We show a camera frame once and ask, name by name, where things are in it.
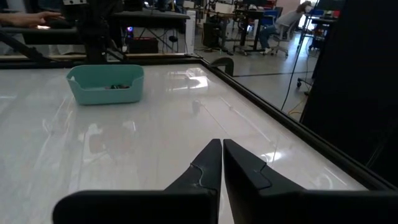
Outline black red computer case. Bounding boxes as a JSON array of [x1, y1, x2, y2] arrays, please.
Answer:
[[129, 36, 159, 54]]

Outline black table frame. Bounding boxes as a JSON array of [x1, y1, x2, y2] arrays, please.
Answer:
[[0, 30, 398, 191]]

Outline white office chair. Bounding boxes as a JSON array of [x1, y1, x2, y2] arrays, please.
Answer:
[[270, 21, 299, 58]]

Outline teal plastic bin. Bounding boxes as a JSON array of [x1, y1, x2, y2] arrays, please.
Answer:
[[65, 64, 145, 106]]

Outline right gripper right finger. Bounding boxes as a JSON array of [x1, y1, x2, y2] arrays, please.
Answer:
[[223, 138, 398, 224]]

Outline person's hand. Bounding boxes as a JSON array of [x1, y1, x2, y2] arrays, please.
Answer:
[[0, 11, 65, 29]]

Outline thick black curved hose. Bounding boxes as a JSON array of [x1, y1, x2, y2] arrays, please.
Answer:
[[210, 57, 234, 77]]

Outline black standing desk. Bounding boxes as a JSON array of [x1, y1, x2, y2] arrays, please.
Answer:
[[231, 7, 271, 57]]

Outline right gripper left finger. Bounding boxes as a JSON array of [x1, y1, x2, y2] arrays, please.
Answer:
[[52, 138, 223, 224]]

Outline black folding partition screen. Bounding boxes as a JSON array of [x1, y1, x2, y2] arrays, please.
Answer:
[[300, 0, 398, 187]]

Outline white tower unit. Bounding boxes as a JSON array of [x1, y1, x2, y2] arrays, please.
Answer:
[[185, 9, 197, 54]]

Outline person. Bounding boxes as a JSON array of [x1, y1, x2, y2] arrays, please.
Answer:
[[259, 0, 313, 55]]

